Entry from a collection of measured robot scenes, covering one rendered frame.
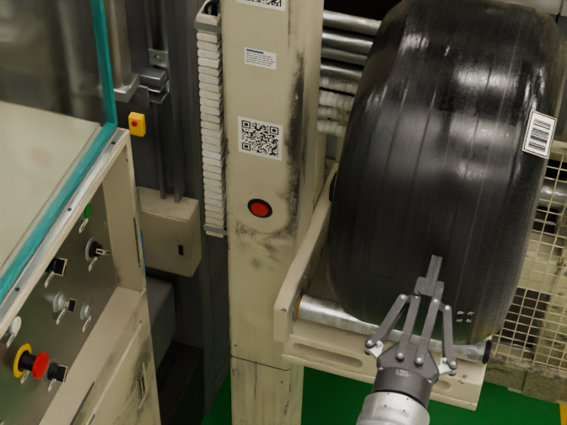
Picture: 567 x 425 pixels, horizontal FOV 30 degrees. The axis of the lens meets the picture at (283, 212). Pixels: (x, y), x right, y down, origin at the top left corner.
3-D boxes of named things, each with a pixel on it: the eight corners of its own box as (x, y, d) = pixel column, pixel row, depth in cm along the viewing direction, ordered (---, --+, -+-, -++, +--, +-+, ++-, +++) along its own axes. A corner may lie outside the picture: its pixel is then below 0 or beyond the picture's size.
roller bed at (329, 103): (288, 131, 222) (292, 12, 201) (309, 90, 232) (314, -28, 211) (380, 152, 218) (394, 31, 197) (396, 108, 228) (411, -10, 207)
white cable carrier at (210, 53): (205, 234, 193) (195, 14, 160) (214, 216, 197) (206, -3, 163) (228, 239, 192) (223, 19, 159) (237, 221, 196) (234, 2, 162)
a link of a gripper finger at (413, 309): (403, 374, 142) (393, 372, 143) (419, 306, 149) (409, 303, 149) (405, 360, 139) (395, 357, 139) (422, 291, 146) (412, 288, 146)
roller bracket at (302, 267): (272, 342, 189) (272, 306, 182) (331, 196, 216) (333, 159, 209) (289, 346, 188) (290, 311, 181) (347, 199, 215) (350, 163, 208)
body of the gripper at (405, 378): (432, 400, 133) (447, 340, 139) (366, 384, 135) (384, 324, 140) (427, 427, 139) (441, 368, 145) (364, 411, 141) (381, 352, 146)
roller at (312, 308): (299, 287, 190) (296, 309, 192) (294, 298, 186) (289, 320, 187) (494, 335, 183) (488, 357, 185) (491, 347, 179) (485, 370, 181)
